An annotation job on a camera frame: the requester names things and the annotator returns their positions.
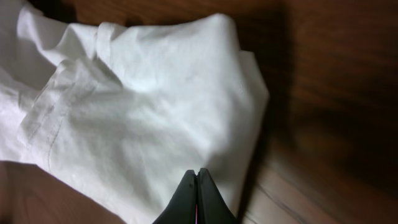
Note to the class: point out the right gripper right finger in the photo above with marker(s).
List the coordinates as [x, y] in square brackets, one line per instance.
[211, 208]

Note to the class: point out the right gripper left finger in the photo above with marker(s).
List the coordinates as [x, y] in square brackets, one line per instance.
[182, 207]

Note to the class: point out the white printed t-shirt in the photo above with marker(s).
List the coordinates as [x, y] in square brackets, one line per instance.
[120, 114]

